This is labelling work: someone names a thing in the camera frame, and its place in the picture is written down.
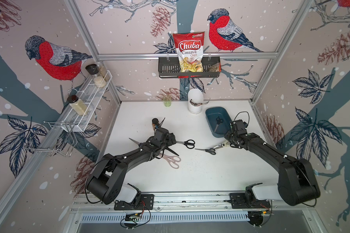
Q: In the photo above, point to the red pepper spice jar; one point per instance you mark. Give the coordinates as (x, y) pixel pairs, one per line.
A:
(155, 124)

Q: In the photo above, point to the teal plastic storage box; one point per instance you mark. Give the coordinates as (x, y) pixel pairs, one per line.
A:
(212, 114)

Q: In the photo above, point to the pink kitchen scissors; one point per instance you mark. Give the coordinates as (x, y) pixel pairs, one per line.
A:
(173, 161)

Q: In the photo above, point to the wire rack hooks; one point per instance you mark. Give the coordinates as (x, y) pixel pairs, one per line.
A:
(50, 145)

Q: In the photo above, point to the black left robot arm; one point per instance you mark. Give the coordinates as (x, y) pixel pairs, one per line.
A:
(106, 179)

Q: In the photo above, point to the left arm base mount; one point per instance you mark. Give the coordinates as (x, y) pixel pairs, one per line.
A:
(140, 202)

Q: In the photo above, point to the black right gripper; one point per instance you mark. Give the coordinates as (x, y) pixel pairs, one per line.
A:
(226, 136)

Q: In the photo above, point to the circuit board with wires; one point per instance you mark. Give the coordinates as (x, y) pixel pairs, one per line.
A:
(133, 221)

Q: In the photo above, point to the yellow spice jar on shelf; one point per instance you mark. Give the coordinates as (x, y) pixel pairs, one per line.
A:
(77, 105)

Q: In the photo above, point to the glass jar behind on shelf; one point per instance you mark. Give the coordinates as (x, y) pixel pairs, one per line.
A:
(102, 70)

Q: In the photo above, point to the black wall basket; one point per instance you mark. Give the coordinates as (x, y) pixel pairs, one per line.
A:
(208, 67)

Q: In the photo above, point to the red Chuba chips bag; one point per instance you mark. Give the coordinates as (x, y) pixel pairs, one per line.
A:
(189, 48)

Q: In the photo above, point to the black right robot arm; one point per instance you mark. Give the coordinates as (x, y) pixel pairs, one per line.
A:
(297, 182)

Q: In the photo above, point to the white wire wall shelf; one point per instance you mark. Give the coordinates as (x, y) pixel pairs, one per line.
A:
(90, 95)

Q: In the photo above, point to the white cylindrical utensil holder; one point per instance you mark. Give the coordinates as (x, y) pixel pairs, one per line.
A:
(195, 100)

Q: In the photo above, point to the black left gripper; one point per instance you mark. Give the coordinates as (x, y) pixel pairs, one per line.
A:
(169, 141)

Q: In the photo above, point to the small black scissors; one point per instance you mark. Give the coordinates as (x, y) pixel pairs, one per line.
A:
(218, 122)

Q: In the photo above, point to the green glass cup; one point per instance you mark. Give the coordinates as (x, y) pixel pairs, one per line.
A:
(167, 100)

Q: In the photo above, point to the black-lid spice jar on shelf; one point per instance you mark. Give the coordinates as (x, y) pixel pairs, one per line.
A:
(97, 78)

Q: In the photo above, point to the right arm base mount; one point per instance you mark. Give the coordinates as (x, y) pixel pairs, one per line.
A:
(241, 200)

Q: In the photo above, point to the large black scissors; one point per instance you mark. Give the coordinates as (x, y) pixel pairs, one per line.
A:
(171, 151)

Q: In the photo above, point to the dark blue handled scissors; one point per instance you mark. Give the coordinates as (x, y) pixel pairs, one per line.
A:
(136, 142)

